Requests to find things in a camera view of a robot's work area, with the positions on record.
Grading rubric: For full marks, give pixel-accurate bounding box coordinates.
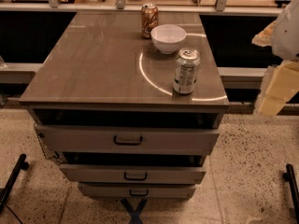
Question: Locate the bottom grey drawer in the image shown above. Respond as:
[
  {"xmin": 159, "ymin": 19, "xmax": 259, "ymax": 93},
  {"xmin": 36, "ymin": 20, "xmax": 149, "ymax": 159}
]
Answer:
[{"xmin": 78, "ymin": 183, "xmax": 195, "ymax": 199}]

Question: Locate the black left stand leg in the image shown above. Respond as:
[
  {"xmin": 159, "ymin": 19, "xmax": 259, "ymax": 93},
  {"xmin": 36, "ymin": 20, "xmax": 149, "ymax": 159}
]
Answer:
[{"xmin": 0, "ymin": 154, "xmax": 29, "ymax": 213}]

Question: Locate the black stand leg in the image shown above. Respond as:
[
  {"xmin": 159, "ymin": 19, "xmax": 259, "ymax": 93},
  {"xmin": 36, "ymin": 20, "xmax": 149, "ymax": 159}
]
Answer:
[
  {"xmin": 283, "ymin": 163, "xmax": 299, "ymax": 224},
  {"xmin": 0, "ymin": 154, "xmax": 29, "ymax": 213}
]

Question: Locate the grey drawer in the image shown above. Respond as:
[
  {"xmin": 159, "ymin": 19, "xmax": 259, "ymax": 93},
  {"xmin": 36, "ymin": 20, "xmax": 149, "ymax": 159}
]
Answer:
[
  {"xmin": 36, "ymin": 125, "xmax": 219, "ymax": 155},
  {"xmin": 60, "ymin": 164, "xmax": 206, "ymax": 184},
  {"xmin": 78, "ymin": 183, "xmax": 195, "ymax": 199}
]

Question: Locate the middle grey drawer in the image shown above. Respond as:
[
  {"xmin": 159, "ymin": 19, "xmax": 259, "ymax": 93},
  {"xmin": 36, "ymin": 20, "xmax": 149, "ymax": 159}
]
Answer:
[{"xmin": 60, "ymin": 164, "xmax": 206, "ymax": 184}]

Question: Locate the grey drawer cabinet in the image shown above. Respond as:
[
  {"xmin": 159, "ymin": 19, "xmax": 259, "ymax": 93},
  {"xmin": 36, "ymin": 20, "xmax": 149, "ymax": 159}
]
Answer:
[{"xmin": 18, "ymin": 10, "xmax": 231, "ymax": 200}]

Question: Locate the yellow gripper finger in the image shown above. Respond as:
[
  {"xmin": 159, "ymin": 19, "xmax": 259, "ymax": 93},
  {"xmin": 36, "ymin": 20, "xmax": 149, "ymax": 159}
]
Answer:
[
  {"xmin": 254, "ymin": 60, "xmax": 299, "ymax": 118},
  {"xmin": 251, "ymin": 21, "xmax": 276, "ymax": 47}
]

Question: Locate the white bowl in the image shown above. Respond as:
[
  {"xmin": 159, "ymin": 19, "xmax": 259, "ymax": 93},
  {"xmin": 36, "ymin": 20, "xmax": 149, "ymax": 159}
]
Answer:
[{"xmin": 151, "ymin": 24, "xmax": 187, "ymax": 54}]

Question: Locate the top grey drawer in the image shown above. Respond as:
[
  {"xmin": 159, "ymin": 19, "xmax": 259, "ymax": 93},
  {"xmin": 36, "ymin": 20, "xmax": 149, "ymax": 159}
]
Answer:
[{"xmin": 36, "ymin": 125, "xmax": 219, "ymax": 155}]

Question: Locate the brown soda can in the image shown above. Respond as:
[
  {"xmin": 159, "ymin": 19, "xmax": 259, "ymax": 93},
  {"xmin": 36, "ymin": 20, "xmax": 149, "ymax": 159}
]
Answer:
[{"xmin": 141, "ymin": 3, "xmax": 159, "ymax": 38}]

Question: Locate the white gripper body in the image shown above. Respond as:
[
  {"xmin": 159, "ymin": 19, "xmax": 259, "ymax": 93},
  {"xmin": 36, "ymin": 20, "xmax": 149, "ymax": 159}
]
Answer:
[{"xmin": 272, "ymin": 0, "xmax": 299, "ymax": 61}]

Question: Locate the silver green 7up can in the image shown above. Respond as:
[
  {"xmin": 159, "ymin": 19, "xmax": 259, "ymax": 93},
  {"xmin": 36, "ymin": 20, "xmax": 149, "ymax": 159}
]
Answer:
[{"xmin": 173, "ymin": 48, "xmax": 200, "ymax": 94}]

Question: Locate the black right stand leg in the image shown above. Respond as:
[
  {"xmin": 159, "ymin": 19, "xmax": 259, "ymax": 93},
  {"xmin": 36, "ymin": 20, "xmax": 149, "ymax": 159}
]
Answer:
[{"xmin": 283, "ymin": 163, "xmax": 299, "ymax": 224}]

